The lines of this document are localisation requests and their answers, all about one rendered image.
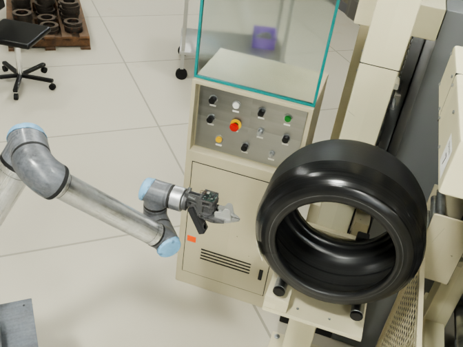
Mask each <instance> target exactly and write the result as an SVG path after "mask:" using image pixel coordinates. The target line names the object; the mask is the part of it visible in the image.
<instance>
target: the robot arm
mask: <svg viewBox="0 0 463 347"><path fill-rule="evenodd" d="M6 140H7V144H6V146H5V148H4V149H3V151H2V152H1V155H0V226H1V225H2V224H3V221H4V220H5V219H6V217H7V215H8V214H9V212H10V210H11V209H12V207H13V206H14V204H15V202H16V201H17V199H18V198H19V196H20V195H21V192H22V191H23V190H24V188H25V186H27V187H29V188H30V189H31V190H32V191H33V192H35V193H36V194H37V195H39V196H41V197H42V198H45V199H46V200H53V199H55V198H56V199H58V200H60V201H62V202H64V203H66V204H68V205H70V206H72V207H74V208H76V209H78V210H80V211H82V212H84V213H86V214H88V215H90V216H92V217H94V218H96V219H98V220H100V221H102V222H104V223H106V224H108V225H110V226H112V227H114V228H116V229H118V230H120V231H122V232H124V233H126V234H128V235H130V236H132V237H134V238H136V239H138V240H140V241H142V242H144V243H146V244H147V245H149V246H151V247H153V248H155V249H156V252H157V253H158V254H159V255H160V256H161V257H170V256H173V255H174V254H176V253H177V252H178V251H179V249H180V247H181V241H180V238H179V237H178V236H177V234H176V232H175V230H174V228H173V226H172V223H171V221H170V219H169V217H168V215H167V208H168V209H172V210H175V211H179V212H180V211H182V210H184V211H186V210H188V212H189V215H190V217H191V219H192V221H193V223H194V225H195V227H196V230H197V231H198V234H204V233H205V232H206V230H207V228H208V226H207V223H206V221H208V222H211V223H214V224H224V223H232V222H239V221H240V218H239V217H238V216H237V215H236V214H235V213H234V208H233V205H232V204H231V203H227V204H226V205H225V206H223V205H219V204H217V203H218V200H219V197H218V194H219V193H217V192H215V191H210V190H208V189H205V190H204V191H203V190H201V191H203V192H200V193H197V192H194V191H192V188H191V187H188V188H184V187H180V186H178V185H173V184H171V183H168V182H164V181H161V180H157V179H156V178H146V179H145V180H144V181H143V183H142V185H141V187H140V189H139V192H138V199H139V200H141V201H143V214H142V213H141V212H139V211H137V210H135V209H133V208H131V207H129V206H128V205H126V204H124V203H122V202H121V201H119V200H117V199H115V198H113V197H112V196H109V195H107V194H106V193H104V192H102V191H101V190H99V189H97V188H95V187H93V186H92V185H89V184H88V183H86V182H84V181H82V180H80V179H79V178H77V177H75V176H73V175H72V174H70V170H69V168H68V167H67V166H65V165H64V164H62V163H61V162H59V161H58V160H57V159H56V158H55V157H54V156H53V155H52V154H51V151H50V147H49V144H48V137H47V136H46V134H45V132H44V130H43V129H42V128H41V127H40V126H38V125H36V124H34V123H20V124H16V125H14V126H13V127H11V128H10V130H9V131H8V134H7V136H6Z"/></svg>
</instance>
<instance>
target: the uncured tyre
mask: <svg viewBox="0 0 463 347"><path fill-rule="evenodd" d="M316 202H336V203H340V204H346V205H349V206H352V207H355V208H357V209H359V210H362V211H364V212H365V213H368V214H369V215H370V216H372V217H373V218H375V219H376V220H377V221H378V222H379V223H380V224H381V225H382V226H383V227H384V228H385V229H386V230H387V231H385V232H384V233H383V234H381V235H379V236H377V237H374V238H371V239H368V240H361V241H346V240H338V239H335V238H331V237H329V236H327V235H325V234H323V233H321V232H319V231H317V230H316V229H314V228H313V227H312V226H311V225H310V224H309V223H308V222H307V221H306V220H305V219H304V218H303V217H302V216H301V214H300V212H299V210H298V208H299V207H302V206H304V205H306V204H311V203H316ZM426 229H427V205H426V199H425V197H424V193H423V191H422V189H421V187H420V185H419V183H418V181H417V179H416V178H415V176H414V175H413V174H412V172H411V171H410V170H409V168H408V167H407V166H406V165H405V164H404V163H403V162H401V161H400V160H399V159H397V158H396V157H395V156H393V155H392V154H390V153H389V152H387V151H385V150H383V149H381V148H379V147H376V146H374V145H371V144H369V143H364V142H360V141H357V140H347V139H332V140H323V141H319V142H316V143H312V144H310V145H307V146H305V147H302V148H301V149H299V150H297V151H295V152H294V153H292V155H290V156H289V157H288V158H286V159H285V160H284V161H283V162H282V163H281V164H280V165H279V166H278V168H277V169H276V170H275V172H274V174H273V176H272V177H271V180H270V181H269V184H268V186H267V188H266V190H265V193H264V195H263V197H262V199H261V201H260V204H259V205H258V210H257V213H256V239H257V243H258V246H259V249H260V252H261V253H262V255H263V257H264V259H265V261H266V263H268V265H269V266H270V268H271V269H272V270H273V271H274V273H275V274H276V275H277V276H278V277H280V278H281V279H282V280H283V281H285V282H286V283H287V284H288V285H290V286H291V287H292V288H294V289H296V290H297V291H299V292H301V293H303V294H305V295H307V296H309V297H312V298H314V299H317V300H320V301H323V302H328V303H332V304H343V305H354V304H366V303H371V302H376V301H379V300H381V299H385V298H387V297H390V296H392V295H394V294H396V293H397V292H399V291H400V290H402V289H403V288H404V287H405V286H406V285H407V284H408V283H409V282H410V281H411V280H412V279H413V278H414V277H415V275H416V273H417V272H418V269H419V268H420V266H421V264H422V261H423V259H424V255H425V251H426Z"/></svg>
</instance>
